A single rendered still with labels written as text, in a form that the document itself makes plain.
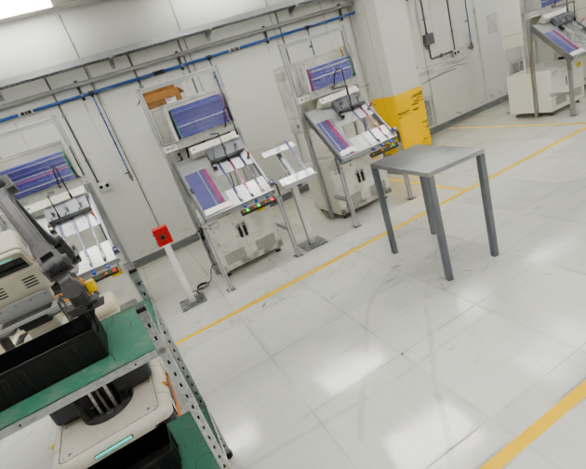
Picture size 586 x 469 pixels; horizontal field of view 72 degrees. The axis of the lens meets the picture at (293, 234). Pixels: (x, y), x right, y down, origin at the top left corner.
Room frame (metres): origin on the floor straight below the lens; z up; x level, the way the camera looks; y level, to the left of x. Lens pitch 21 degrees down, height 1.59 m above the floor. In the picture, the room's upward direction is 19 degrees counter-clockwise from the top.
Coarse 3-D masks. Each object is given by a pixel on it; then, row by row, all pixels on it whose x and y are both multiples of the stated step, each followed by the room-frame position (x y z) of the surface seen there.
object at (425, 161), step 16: (416, 144) 3.14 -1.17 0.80; (384, 160) 3.00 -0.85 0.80; (400, 160) 2.85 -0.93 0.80; (416, 160) 2.72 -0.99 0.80; (432, 160) 2.59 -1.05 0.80; (448, 160) 2.47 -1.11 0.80; (464, 160) 2.43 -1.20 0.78; (480, 160) 2.47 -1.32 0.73; (432, 176) 2.37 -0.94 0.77; (480, 176) 2.49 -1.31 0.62; (432, 192) 2.36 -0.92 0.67; (384, 208) 3.01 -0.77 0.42; (432, 208) 2.39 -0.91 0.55; (432, 224) 3.11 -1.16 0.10; (496, 240) 2.47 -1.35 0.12; (448, 256) 2.37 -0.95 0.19; (496, 256) 2.47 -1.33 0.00; (448, 272) 2.37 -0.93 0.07
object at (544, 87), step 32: (512, 0) 5.72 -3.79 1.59; (544, 0) 5.51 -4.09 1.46; (512, 32) 5.77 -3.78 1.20; (544, 32) 5.42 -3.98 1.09; (576, 32) 5.41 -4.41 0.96; (544, 64) 5.70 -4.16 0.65; (576, 64) 5.49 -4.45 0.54; (512, 96) 5.87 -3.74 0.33; (544, 96) 5.40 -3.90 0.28; (576, 96) 5.48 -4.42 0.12
